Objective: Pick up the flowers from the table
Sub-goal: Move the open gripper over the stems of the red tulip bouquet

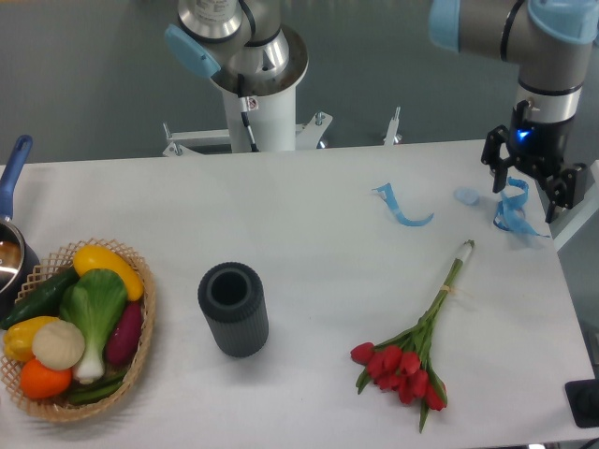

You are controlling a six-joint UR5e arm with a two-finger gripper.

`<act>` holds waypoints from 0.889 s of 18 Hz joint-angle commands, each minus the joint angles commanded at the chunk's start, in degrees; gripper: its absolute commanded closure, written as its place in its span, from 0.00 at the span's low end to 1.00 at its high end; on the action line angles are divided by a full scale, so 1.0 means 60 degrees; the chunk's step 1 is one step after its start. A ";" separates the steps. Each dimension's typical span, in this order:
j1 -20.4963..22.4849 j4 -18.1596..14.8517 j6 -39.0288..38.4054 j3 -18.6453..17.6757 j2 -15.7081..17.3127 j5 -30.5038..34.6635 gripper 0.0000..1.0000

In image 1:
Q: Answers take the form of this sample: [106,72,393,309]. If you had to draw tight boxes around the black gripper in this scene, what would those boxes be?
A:
[481,100,589,223]

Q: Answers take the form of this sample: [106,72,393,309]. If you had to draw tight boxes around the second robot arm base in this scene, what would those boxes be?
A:
[165,0,309,96]

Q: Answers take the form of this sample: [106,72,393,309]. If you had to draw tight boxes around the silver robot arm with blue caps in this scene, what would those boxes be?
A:
[429,1,598,223]

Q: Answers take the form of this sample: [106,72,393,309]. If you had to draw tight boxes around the crumpled blue ribbon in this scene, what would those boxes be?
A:
[493,177,548,238]

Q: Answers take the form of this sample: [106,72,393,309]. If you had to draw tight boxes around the blue ribbon strip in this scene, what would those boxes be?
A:
[373,182,434,227]

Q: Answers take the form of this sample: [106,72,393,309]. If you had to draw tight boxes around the red tulip bouquet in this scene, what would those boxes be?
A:
[350,239,475,431]

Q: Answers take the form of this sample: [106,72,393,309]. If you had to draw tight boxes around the black device at table edge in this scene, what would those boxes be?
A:
[564,379,598,428]

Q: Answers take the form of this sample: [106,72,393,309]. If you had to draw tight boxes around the dark grey ribbed vase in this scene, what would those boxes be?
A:
[197,262,270,358]

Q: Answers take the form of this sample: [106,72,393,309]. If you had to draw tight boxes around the purple sweet potato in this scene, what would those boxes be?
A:
[105,302,143,366]

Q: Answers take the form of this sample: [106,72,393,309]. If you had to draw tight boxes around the green bok choy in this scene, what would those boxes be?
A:
[59,268,127,384]

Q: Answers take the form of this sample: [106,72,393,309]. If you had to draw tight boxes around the green bean pods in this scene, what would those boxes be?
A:
[66,370,126,406]

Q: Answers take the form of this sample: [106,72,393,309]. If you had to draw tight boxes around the dark green cucumber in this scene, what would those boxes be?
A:
[1,267,80,330]

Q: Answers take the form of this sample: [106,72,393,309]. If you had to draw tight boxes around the woven wicker basket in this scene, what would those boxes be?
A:
[1,238,156,423]

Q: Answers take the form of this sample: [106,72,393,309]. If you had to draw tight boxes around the orange fruit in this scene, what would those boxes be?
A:
[20,358,72,399]

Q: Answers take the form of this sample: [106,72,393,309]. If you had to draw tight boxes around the yellow bell pepper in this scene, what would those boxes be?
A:
[3,316,59,363]

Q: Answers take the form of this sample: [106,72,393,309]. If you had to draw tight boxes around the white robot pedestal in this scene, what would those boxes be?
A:
[222,87,296,153]

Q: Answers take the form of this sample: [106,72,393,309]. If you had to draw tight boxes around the black cable on pedestal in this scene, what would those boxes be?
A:
[236,73,260,153]

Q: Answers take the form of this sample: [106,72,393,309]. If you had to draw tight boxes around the white metal frame bracket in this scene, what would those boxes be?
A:
[161,107,403,157]

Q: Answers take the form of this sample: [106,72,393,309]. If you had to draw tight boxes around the blue-handled saucepan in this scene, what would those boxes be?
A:
[1,135,39,319]

